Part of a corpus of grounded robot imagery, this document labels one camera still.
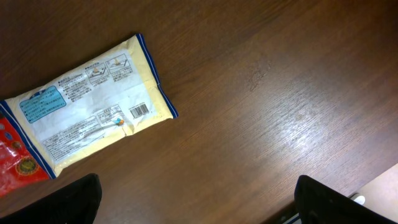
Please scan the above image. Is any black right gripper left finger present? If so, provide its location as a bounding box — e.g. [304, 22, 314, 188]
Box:
[1, 174, 102, 224]

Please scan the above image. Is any yellow wet wipes pack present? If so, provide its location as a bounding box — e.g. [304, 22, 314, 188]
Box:
[1, 34, 178, 179]

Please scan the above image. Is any red candy bag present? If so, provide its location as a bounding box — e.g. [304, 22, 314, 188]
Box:
[1, 113, 49, 197]

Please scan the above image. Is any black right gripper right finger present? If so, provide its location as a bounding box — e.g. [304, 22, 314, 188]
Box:
[294, 175, 395, 224]

